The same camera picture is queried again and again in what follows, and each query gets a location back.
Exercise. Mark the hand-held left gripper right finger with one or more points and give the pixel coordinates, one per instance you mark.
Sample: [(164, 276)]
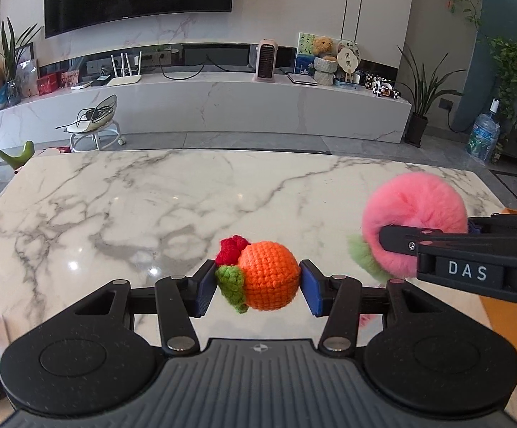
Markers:
[(313, 289)]

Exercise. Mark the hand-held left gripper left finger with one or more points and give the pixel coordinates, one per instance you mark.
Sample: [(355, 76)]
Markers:
[(205, 290)]

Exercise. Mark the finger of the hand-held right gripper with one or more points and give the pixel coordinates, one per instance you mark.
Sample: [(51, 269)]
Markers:
[(503, 223), (401, 238)]

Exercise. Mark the pink fluffy peach plush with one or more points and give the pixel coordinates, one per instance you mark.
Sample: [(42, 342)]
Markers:
[(412, 209)]

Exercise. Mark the orange crochet fruit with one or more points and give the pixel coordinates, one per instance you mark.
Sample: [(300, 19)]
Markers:
[(265, 276)]

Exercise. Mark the pink knitted cloth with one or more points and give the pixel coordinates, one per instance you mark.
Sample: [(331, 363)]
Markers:
[(369, 320)]

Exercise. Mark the blue water bottle with pump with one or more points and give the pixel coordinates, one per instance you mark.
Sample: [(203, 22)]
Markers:
[(483, 133)]

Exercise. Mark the potted long-leaf plant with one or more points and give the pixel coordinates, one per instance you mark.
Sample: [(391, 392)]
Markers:
[(419, 111)]

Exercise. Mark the climbing vine on pole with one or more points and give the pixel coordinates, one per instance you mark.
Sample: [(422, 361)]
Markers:
[(512, 76)]

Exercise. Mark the black and white checkered toys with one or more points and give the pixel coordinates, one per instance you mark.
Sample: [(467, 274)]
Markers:
[(383, 87)]

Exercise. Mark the grey laptop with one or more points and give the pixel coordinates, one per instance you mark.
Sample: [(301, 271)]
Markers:
[(302, 79)]

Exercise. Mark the round paper fan on stand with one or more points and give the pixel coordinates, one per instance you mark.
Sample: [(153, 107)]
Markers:
[(348, 58)]

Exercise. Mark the white marble tv cabinet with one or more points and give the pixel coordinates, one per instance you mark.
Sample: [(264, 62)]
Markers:
[(223, 102)]

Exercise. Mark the white wheeled stool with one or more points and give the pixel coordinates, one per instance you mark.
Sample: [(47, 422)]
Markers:
[(96, 129)]

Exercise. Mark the pink flat box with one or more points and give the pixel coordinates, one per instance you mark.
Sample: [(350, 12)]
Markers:
[(55, 150)]

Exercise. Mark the brown teddy bear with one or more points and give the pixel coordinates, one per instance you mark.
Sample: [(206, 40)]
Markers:
[(323, 47)]

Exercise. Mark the painted canvas picture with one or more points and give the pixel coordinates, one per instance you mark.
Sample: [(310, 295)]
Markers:
[(305, 53)]

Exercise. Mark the pink space heater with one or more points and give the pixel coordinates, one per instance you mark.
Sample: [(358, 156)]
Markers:
[(266, 60)]

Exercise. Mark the white router with antennas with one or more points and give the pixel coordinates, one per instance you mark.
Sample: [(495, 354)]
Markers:
[(125, 79)]

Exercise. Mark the green curved toy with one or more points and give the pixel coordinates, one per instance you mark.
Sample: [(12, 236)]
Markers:
[(15, 157)]

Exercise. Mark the small black set-top box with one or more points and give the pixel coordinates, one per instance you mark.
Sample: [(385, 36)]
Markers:
[(101, 81)]

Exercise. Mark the pink printed card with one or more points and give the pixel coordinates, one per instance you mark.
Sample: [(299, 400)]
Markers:
[(69, 80)]

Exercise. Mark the red gift box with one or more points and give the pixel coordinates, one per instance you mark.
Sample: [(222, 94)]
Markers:
[(47, 84)]

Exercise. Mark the green plant in glass vase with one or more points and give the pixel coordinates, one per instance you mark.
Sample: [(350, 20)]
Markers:
[(15, 53)]

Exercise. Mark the black wall socket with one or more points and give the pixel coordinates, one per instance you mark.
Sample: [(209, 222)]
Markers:
[(446, 104)]

